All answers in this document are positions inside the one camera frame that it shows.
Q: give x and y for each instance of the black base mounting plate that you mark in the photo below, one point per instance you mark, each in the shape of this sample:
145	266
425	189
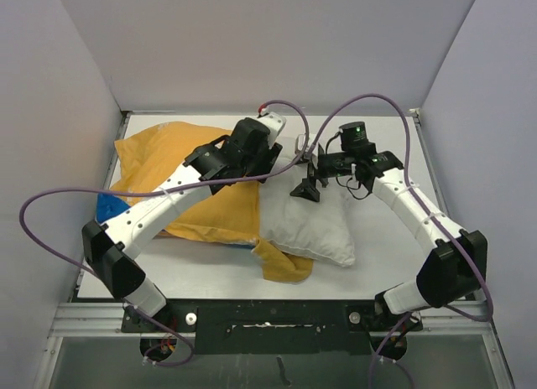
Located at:
186	328

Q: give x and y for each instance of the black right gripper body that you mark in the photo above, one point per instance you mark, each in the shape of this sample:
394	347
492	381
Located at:
333	164

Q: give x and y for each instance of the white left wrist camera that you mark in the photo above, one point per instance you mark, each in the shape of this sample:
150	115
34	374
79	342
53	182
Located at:
274	122

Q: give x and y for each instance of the white pillow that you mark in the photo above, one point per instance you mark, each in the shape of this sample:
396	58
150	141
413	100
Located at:
304	228

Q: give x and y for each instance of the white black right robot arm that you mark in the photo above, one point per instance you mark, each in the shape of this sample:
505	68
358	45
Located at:
455	259

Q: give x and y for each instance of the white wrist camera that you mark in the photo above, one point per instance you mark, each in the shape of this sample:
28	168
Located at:
302	145
274	122

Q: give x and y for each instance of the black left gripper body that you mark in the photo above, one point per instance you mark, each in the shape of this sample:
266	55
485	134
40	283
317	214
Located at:
258	165

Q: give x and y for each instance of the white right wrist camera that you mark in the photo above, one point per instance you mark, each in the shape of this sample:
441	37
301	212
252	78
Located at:
302	145

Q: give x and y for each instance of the aluminium frame rail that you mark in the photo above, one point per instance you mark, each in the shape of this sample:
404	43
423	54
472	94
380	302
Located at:
105	320

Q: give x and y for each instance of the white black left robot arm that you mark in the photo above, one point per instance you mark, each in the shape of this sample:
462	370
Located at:
110	248

